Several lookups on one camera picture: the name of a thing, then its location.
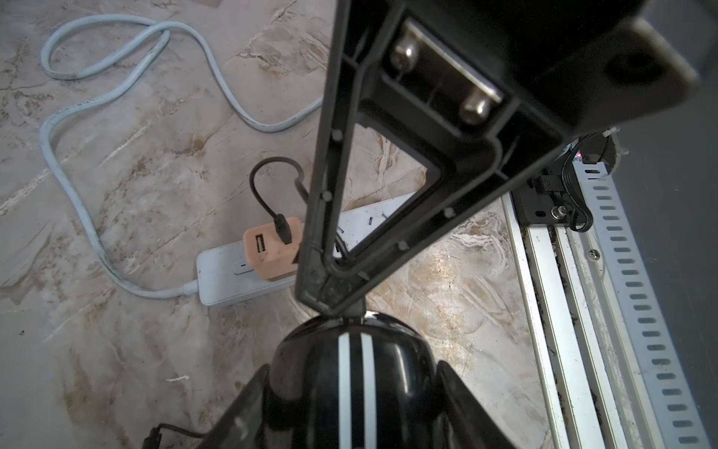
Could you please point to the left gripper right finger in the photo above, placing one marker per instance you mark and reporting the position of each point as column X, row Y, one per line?
column 473, row 427

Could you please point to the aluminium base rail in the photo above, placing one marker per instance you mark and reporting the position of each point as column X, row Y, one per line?
column 610, row 374

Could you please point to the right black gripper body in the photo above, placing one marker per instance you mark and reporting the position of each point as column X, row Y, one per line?
column 577, row 66

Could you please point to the grey-blue power strip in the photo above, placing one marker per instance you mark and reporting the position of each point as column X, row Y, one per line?
column 224, row 276

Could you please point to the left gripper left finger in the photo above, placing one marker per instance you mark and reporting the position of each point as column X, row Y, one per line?
column 241, row 423

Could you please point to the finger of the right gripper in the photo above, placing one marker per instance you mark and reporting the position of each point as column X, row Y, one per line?
column 377, row 61

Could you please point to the pink charger far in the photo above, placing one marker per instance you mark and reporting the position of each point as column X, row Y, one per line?
column 268, row 255

